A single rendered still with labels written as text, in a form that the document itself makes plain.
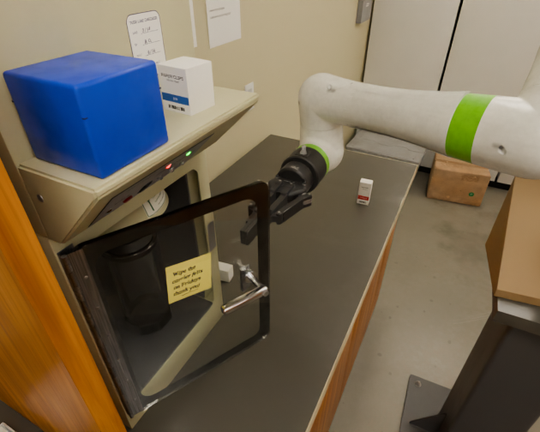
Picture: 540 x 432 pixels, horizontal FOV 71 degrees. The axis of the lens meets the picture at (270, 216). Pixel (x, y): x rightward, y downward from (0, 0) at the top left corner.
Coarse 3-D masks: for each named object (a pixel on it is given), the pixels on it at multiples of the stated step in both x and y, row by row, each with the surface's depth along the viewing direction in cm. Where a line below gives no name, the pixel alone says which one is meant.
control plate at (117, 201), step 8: (208, 136) 53; (200, 144) 53; (184, 152) 49; (192, 152) 54; (176, 160) 50; (184, 160) 56; (160, 168) 46; (168, 168) 51; (176, 168) 57; (152, 176) 46; (136, 184) 43; (144, 184) 48; (152, 184) 54; (128, 192) 44; (136, 192) 49; (112, 200) 41; (120, 200) 45; (104, 208) 42; (104, 216) 47
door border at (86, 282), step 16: (80, 256) 47; (80, 272) 48; (96, 288) 51; (96, 304) 52; (96, 320) 54; (96, 336) 55; (112, 336) 57; (112, 352) 59; (112, 368) 60; (128, 384) 64; (128, 400) 66
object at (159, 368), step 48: (240, 192) 58; (96, 240) 48; (144, 240) 52; (192, 240) 57; (240, 240) 63; (144, 288) 56; (240, 288) 69; (144, 336) 61; (192, 336) 68; (240, 336) 77; (144, 384) 67
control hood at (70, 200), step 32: (224, 96) 57; (256, 96) 57; (192, 128) 47; (224, 128) 57; (32, 160) 40; (160, 160) 42; (32, 192) 40; (64, 192) 37; (96, 192) 35; (64, 224) 41
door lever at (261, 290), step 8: (248, 280) 69; (256, 280) 68; (256, 288) 66; (264, 288) 66; (240, 296) 64; (248, 296) 64; (256, 296) 65; (264, 296) 66; (224, 304) 63; (232, 304) 63; (240, 304) 63; (224, 312) 62
